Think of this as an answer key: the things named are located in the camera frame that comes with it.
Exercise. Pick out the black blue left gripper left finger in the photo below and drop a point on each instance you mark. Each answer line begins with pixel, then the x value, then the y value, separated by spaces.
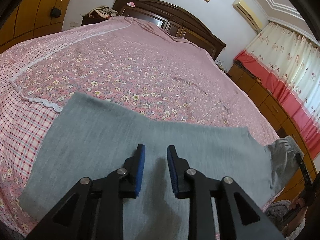
pixel 93 209

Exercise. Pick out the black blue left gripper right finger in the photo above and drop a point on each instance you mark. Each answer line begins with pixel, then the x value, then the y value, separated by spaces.
pixel 217 206

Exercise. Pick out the grey sweatpants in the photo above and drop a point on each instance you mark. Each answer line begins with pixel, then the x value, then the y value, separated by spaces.
pixel 91 138

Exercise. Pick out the person's right hand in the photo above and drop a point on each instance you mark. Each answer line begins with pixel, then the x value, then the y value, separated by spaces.
pixel 298 201

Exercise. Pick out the grey fluffy robe person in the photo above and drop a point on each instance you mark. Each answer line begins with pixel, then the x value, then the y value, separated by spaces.
pixel 289 222

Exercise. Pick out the long wooden cabinet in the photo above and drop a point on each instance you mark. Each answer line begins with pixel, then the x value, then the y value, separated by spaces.
pixel 270 108

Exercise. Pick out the white and red curtain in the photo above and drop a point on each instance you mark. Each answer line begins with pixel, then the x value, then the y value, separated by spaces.
pixel 288 66

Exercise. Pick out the pink floral bedspread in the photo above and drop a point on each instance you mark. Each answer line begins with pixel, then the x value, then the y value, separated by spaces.
pixel 124 60

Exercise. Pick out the dark bedside table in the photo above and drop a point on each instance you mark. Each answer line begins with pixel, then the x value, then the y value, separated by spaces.
pixel 86 20

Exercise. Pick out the cream air conditioner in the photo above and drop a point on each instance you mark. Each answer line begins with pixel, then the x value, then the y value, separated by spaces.
pixel 244 10

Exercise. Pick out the black hanging bag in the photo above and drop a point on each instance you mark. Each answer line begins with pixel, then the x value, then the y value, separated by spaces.
pixel 56 10

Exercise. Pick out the clothes pile on nightstand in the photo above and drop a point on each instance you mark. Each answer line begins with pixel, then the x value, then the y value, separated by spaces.
pixel 102 13

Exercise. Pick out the wooden wardrobe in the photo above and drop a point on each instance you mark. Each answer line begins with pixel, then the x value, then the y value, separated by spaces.
pixel 31 19

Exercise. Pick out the dark wooden headboard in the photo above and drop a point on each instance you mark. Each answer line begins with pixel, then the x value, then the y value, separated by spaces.
pixel 174 20

